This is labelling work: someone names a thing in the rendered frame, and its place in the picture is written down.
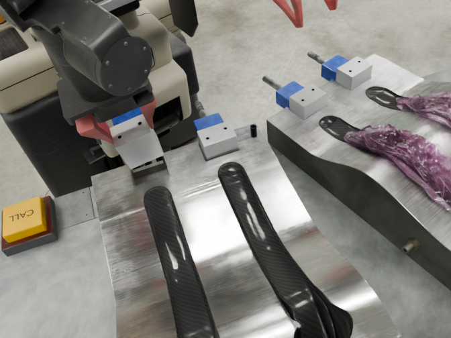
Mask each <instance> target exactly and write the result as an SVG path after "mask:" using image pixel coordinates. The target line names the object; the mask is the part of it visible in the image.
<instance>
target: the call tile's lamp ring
mask: <svg viewBox="0 0 451 338"><path fill-rule="evenodd" d="M42 200H43V201H45V200H46V214H47V223H48V230H47V231H44V232H41V233H38V234H35V235H32V236H29V237H26V238H23V239H20V240H18V241H14V242H12V243H8V244H6V240H5V239H4V238H3V211H2V212H1V250H2V249H6V248H8V247H12V246H15V245H18V244H21V243H24V242H26V241H29V240H32V239H35V238H38V237H41V236H44V235H47V234H50V233H53V230H52V216H51V207H50V196H45V197H43V198H42Z"/></svg>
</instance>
